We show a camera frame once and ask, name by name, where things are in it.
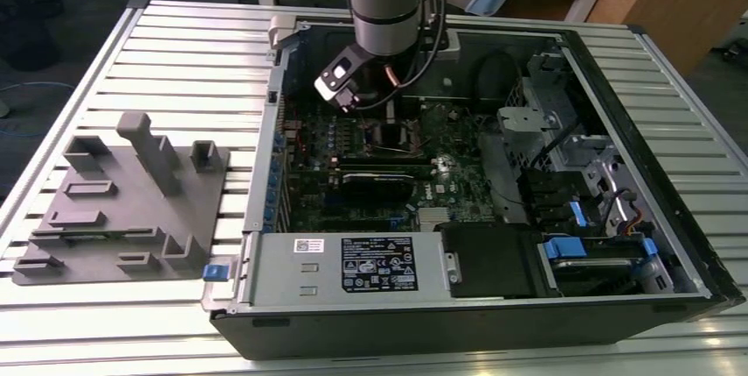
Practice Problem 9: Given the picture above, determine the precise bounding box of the black RAM slot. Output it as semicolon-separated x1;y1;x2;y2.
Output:
339;154;434;163

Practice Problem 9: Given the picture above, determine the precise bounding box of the grey power supply unit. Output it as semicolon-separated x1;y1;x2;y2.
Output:
235;231;463;307

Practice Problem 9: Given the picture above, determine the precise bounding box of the black open PC case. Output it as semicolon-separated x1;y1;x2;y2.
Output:
197;11;748;362

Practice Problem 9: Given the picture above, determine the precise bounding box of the grey plastic case handle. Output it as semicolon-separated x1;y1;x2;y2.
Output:
266;15;299;51

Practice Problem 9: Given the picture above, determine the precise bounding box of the black disk bay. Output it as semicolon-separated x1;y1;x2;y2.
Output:
515;168;591;229

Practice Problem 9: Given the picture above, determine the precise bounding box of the black camera cable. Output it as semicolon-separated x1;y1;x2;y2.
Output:
353;0;449;110

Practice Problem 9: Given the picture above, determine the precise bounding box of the thick black cable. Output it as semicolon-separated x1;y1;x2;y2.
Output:
470;47;521;102

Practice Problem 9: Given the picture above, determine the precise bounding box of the grey parts rack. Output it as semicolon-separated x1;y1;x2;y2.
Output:
9;111;231;287

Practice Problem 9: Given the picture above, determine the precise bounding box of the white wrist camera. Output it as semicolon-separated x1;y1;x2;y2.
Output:
313;45;374;110

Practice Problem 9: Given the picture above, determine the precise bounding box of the green motherboard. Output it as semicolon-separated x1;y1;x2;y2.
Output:
278;86;509;235

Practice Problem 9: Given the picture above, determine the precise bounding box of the blue cable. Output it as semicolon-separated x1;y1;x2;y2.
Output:
0;81;77;138

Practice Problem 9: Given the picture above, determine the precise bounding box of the silver chipset heatsink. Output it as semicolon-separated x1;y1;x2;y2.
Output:
415;206;451;224

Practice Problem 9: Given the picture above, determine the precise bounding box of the coloured wire bundle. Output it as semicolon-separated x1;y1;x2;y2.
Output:
615;207;653;238

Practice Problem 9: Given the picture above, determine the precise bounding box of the black plastic shroud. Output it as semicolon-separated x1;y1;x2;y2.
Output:
435;221;566;301

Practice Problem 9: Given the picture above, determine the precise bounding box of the CPU socket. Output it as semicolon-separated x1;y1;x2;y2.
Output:
361;117;423;157

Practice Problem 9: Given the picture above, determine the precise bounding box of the silver metal drive cage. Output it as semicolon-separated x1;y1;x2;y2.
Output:
494;52;621;224

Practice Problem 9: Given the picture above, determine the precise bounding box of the graphics card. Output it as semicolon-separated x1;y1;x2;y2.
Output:
338;170;418;214

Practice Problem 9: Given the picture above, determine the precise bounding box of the grey chair base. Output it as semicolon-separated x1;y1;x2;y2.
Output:
709;16;748;61

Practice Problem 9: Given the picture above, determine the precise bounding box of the hard disk in blue carrier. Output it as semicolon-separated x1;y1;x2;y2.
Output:
537;235;665;297

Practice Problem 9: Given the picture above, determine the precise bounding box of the blue disk bay clip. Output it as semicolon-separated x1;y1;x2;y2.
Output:
563;200;589;229

